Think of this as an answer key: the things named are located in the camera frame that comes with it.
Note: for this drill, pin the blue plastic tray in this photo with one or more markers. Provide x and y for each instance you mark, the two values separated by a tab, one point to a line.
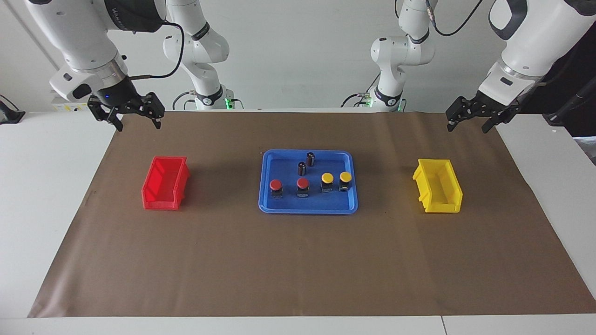
284	204

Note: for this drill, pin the red push button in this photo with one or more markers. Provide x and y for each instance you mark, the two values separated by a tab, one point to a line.
303	183
276	185

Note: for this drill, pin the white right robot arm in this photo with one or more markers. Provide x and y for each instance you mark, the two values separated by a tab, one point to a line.
79	37

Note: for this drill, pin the brown paper table mat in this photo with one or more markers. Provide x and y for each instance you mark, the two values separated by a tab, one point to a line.
298	260

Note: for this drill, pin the red plastic bin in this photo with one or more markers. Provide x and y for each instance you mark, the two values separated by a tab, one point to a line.
160	202

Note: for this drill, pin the black backdrop panel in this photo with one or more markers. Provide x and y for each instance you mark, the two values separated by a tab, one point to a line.
582	60

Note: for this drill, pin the black cylindrical capacitor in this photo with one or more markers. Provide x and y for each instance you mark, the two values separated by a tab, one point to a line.
301	169
310	159

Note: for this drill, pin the yellow push button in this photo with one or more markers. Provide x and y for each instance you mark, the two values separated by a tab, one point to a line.
345	177
327	178

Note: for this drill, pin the black stand pole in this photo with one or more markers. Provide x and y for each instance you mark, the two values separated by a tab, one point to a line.
558	116

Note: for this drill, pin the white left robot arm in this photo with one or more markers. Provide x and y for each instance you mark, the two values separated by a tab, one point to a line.
535	37

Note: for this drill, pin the yellow plastic bin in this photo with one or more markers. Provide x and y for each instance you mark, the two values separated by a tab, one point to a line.
442	207

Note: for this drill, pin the black device at table edge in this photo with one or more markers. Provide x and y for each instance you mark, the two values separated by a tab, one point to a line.
9	115

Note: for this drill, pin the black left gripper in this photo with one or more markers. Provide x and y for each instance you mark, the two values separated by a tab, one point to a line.
486	106

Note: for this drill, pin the white wall socket box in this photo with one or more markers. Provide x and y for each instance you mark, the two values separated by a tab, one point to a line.
70	107

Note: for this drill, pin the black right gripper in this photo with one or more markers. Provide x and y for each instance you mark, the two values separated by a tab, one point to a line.
118	95

